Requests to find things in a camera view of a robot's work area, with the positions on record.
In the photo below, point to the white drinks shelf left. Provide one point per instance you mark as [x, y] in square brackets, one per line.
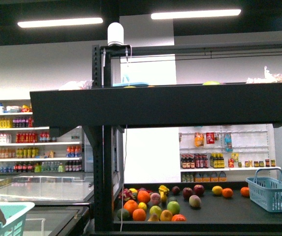
[25, 147]

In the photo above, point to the dark red apple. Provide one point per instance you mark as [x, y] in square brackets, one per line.
[187, 193]

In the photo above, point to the orange front bottom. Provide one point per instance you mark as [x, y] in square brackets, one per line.
[139, 215]

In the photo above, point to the orange beside lemon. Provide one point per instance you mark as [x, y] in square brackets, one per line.
[227, 192]

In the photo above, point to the peach on shelf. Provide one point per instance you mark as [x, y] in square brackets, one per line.
[195, 201]

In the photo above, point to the small light blue basket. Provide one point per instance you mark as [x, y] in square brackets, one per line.
[266, 191]

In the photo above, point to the green apple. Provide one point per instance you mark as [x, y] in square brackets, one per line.
[173, 207]

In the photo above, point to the orange near small basket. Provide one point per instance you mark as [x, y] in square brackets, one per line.
[245, 192]

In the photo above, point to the white sauce shelf right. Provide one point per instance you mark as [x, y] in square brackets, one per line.
[226, 152]

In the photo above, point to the large orange front left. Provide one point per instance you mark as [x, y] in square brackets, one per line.
[131, 206]

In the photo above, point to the yellow lemon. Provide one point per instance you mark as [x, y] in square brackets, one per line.
[217, 190]

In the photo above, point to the black metal display shelf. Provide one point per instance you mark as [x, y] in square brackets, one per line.
[104, 110]

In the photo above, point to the red pink dragon fruit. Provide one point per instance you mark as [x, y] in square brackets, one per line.
[126, 195]

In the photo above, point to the large light blue basket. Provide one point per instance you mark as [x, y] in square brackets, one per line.
[15, 214]

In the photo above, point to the white dome security camera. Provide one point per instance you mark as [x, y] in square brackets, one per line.
[115, 34]

